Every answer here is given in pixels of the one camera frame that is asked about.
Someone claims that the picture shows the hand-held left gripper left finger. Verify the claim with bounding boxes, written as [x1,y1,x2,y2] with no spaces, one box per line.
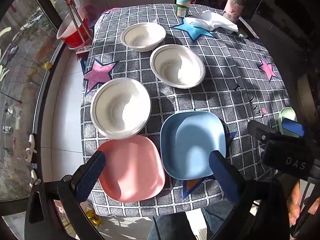
[26,151,107,240]

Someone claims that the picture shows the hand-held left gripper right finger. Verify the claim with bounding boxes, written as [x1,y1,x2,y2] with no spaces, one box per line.
[209,150,270,240]

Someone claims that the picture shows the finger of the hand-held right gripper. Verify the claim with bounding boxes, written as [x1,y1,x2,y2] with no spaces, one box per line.
[247,120,278,144]
[282,118,307,138]

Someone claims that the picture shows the green square plate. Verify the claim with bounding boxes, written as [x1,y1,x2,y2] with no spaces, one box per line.
[278,107,299,138]

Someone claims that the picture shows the pink square plate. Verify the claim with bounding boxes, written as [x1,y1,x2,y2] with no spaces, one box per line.
[96,134,165,203]

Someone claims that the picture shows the blue square plate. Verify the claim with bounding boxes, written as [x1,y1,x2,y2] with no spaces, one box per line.
[160,111,228,180]

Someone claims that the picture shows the white paper bowl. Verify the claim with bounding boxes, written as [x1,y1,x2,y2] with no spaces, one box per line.
[149,44,206,89]
[90,77,151,140]
[120,22,167,53]

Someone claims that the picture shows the person's right hand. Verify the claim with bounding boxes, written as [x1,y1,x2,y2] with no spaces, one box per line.
[287,181,320,220]

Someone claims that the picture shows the yellow floor object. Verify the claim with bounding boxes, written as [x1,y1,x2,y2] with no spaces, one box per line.
[86,208,102,227]

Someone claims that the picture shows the grey checked star tablecloth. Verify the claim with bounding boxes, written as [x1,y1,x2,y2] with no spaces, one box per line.
[80,3,292,217]

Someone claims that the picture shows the person's jeans legs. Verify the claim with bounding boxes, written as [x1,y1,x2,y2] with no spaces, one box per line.
[147,200,250,240]

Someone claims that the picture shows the white crumpled cloth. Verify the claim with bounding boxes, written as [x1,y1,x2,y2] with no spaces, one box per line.
[185,10,239,33]

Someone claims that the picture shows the pink thermos bottle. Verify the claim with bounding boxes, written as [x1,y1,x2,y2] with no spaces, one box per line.
[223,0,249,23]

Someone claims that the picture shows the green lid bottle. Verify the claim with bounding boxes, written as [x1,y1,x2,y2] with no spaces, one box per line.
[176,0,190,18]

